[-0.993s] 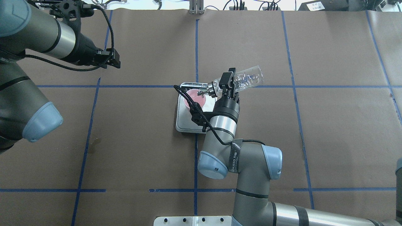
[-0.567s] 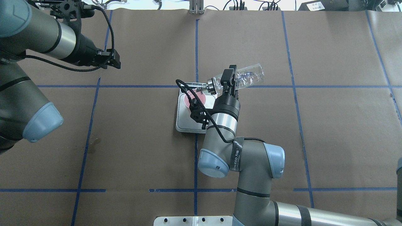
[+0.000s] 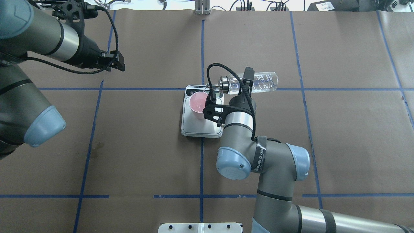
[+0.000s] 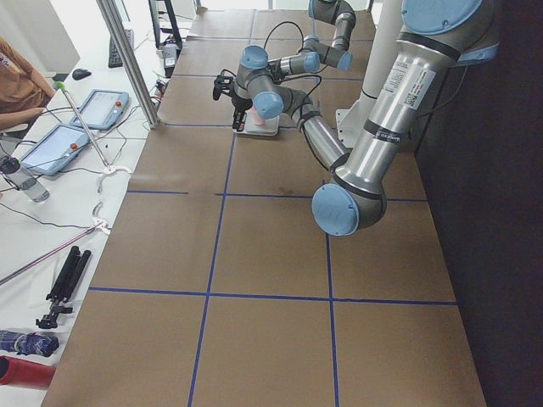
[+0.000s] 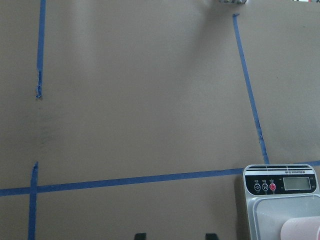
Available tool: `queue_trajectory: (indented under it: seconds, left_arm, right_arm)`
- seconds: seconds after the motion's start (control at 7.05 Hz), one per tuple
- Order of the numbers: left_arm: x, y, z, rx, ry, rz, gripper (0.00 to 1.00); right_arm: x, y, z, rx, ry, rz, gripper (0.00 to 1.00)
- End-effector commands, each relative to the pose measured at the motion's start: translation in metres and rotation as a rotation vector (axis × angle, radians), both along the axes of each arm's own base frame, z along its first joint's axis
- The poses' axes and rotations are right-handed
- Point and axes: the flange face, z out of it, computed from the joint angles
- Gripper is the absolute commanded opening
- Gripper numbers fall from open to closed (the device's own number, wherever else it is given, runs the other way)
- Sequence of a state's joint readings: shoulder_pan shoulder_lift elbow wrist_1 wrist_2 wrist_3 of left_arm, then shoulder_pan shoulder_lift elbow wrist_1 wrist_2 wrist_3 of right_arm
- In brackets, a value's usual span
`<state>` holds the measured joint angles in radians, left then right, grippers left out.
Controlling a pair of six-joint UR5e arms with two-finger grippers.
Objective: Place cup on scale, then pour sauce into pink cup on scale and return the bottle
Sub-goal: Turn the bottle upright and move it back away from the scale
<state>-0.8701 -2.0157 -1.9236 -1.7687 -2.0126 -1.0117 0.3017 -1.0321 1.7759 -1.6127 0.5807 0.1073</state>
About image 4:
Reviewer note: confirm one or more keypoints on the black computer keyboard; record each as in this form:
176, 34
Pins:
114, 58

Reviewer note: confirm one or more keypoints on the blue folded umbrella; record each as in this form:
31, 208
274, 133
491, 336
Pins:
28, 343

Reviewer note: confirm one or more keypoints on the clear water bottle green cap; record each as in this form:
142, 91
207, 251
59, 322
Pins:
23, 179

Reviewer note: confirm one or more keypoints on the red metal bottle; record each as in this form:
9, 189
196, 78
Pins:
26, 374

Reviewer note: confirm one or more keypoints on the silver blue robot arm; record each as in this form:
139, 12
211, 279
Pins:
415, 40
322, 42

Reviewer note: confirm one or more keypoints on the black folded tripod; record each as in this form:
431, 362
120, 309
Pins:
64, 287

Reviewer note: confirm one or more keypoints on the black computer mouse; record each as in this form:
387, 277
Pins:
79, 74

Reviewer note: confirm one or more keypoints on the aluminium frame post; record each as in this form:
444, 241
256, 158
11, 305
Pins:
113, 21

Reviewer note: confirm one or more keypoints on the pink striped rod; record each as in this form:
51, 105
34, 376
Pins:
47, 255

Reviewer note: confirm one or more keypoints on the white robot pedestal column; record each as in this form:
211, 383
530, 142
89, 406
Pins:
382, 56

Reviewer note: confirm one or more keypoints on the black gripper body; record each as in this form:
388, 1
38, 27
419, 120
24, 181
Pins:
240, 104

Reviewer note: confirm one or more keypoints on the upper blue teach pendant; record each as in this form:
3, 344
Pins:
102, 108

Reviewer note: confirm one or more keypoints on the blue teach pendant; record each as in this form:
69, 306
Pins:
55, 150
102, 108

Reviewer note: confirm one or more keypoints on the person in brown shirt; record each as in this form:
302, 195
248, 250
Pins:
25, 92

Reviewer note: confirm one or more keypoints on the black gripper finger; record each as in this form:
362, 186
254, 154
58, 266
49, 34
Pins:
238, 120

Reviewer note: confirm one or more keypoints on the lower blue teach pendant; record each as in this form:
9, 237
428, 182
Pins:
55, 150

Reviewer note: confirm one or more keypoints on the silver digital kitchen scale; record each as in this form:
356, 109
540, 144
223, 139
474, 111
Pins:
249, 128

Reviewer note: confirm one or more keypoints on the pink paper cup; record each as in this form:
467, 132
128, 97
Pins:
255, 116

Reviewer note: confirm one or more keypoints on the silver rod green tip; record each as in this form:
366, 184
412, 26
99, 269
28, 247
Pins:
72, 104

